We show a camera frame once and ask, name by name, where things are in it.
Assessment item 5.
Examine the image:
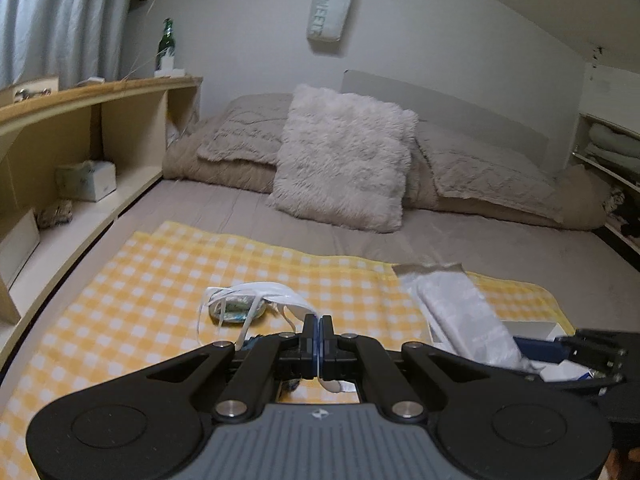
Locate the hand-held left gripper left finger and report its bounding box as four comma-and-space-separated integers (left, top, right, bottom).
125, 314, 320, 421

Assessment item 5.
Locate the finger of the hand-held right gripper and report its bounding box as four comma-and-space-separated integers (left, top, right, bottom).
544, 376, 627, 396
514, 329, 631, 374

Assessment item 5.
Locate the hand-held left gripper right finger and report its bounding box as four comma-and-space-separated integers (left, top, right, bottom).
319, 315, 501, 421

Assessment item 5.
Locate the blue tissue pack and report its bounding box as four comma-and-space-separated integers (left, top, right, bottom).
541, 361, 602, 384

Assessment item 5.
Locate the white face mask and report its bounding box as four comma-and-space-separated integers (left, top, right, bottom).
197, 282, 321, 352

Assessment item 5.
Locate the white plastic packet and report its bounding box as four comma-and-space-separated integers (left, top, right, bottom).
392, 262, 547, 372

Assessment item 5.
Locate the beige duvet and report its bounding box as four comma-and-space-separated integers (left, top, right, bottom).
162, 92, 614, 232

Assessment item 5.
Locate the dark patterned clothes pile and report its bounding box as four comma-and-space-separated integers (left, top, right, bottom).
602, 184, 640, 242

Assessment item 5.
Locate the yellow checkered mat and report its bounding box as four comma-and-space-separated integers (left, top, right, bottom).
0, 220, 576, 480

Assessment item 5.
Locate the beige quilted pillow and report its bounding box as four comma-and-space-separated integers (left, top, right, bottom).
412, 119, 567, 224
197, 93, 297, 167

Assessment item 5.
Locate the fluffy white pillow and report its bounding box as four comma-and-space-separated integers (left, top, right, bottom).
265, 83, 420, 234

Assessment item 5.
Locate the white side shelf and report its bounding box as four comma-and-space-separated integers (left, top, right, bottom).
569, 112, 640, 257

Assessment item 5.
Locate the folded pale blanket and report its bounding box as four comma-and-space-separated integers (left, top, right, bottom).
584, 123, 640, 174

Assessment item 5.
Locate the white headboard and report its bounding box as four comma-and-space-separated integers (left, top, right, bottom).
341, 69, 559, 179

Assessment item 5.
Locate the pale green tissue box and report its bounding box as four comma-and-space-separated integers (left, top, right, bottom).
54, 159, 117, 202

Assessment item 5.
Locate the wooden shelf unit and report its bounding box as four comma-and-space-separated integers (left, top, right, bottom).
0, 75, 204, 327

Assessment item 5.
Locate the small patterned cloth bundle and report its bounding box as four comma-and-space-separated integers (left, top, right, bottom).
37, 198, 75, 229

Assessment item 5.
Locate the flat white box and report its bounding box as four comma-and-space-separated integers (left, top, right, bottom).
0, 208, 41, 287

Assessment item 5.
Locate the white charger block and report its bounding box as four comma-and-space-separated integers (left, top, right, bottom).
153, 54, 187, 79

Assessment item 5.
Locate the green glass bottle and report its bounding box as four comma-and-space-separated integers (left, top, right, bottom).
157, 18, 177, 71

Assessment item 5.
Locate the white hanging fabric bag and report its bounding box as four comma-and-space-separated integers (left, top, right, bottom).
305, 0, 357, 44

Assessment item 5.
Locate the small wooden box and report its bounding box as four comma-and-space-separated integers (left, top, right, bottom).
0, 75, 60, 107

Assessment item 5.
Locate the grey curtain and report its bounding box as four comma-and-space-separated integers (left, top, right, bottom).
0, 0, 132, 92

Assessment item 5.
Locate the white hanging cable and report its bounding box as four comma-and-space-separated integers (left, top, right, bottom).
122, 0, 177, 82

